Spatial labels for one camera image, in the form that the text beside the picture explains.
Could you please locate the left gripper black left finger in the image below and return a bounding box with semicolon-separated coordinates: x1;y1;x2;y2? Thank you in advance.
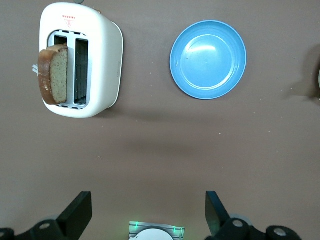
0;191;93;240

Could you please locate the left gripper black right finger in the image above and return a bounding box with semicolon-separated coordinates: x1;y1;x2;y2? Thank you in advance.
204;191;301;240

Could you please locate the blue plate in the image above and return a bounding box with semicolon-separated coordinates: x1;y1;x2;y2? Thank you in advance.
169;19;248;100

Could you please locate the brown bread slice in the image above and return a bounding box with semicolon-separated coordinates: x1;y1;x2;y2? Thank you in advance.
37;43;69;106

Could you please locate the white two-slot toaster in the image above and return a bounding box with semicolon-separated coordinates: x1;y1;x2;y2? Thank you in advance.
32;0;124;119

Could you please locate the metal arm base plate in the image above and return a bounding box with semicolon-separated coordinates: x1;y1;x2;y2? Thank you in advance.
128;221;186;240

